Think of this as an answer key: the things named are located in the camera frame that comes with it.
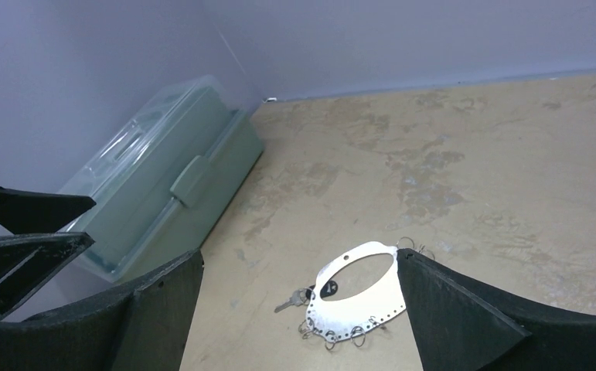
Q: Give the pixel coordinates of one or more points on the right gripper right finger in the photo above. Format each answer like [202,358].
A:
[460,323]

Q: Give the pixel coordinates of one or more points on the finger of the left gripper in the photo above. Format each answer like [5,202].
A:
[29,261]
[38,212]

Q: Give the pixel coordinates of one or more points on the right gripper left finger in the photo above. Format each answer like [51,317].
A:
[142,324]

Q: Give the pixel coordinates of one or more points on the black key tag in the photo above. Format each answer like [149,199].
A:
[329,289]

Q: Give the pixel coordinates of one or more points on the silver key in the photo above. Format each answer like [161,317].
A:
[298,298]

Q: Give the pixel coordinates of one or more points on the clear plastic storage bin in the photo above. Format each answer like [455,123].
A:
[163,181]

